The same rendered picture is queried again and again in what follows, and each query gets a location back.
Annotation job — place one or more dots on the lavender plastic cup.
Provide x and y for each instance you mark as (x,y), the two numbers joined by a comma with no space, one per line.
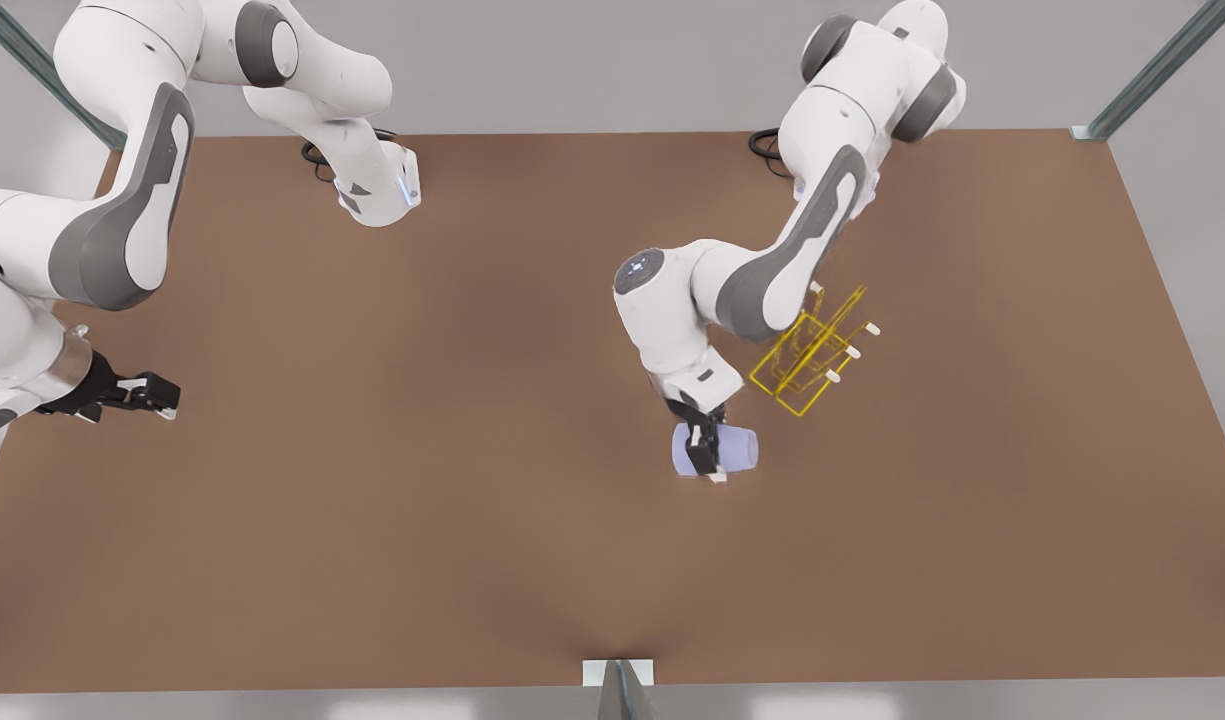
(738,448)

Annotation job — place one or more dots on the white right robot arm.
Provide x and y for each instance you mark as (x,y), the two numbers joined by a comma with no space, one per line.
(112,215)

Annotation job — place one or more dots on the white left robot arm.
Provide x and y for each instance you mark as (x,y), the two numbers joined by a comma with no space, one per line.
(817,225)

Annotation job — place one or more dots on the silver frame post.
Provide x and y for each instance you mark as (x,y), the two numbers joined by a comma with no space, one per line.
(1157,70)
(620,690)
(42,68)

